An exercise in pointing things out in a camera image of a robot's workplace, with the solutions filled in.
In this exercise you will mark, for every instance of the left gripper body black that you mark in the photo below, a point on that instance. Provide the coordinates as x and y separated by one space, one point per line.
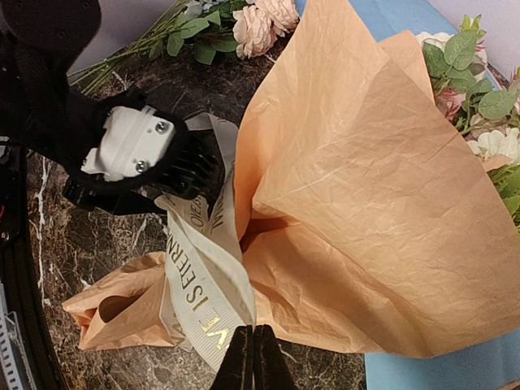
126 204

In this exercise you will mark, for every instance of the green leafy fake flower bunch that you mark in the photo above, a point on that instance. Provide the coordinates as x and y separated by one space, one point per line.
498 152

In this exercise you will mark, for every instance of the pink rose fake flower stem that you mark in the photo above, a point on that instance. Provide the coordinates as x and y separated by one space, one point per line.
449 102

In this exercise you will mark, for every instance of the white slotted cable duct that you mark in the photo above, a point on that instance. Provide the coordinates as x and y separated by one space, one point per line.
14 361

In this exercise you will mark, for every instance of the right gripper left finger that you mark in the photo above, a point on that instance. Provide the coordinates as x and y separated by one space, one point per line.
236 370

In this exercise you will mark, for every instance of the beige pink wrapping paper sheet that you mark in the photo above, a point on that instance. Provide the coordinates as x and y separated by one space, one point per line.
132 304

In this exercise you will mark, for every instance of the white rose fake flower stem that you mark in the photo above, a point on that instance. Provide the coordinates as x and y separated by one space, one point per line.
459 61

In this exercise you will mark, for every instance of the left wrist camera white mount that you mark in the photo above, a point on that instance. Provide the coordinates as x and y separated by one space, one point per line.
136 145

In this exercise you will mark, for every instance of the white printed ribbon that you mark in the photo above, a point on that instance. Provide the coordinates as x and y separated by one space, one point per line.
209 286

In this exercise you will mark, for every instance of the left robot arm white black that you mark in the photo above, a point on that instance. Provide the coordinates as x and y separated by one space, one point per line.
42 41

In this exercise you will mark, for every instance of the blue wrapping paper sheet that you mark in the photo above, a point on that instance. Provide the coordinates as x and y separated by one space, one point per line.
413 258

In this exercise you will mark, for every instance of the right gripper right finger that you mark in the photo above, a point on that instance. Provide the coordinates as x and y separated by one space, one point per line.
270 370

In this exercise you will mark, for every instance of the left pile of fake flowers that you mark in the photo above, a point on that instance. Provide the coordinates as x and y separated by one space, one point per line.
237 29

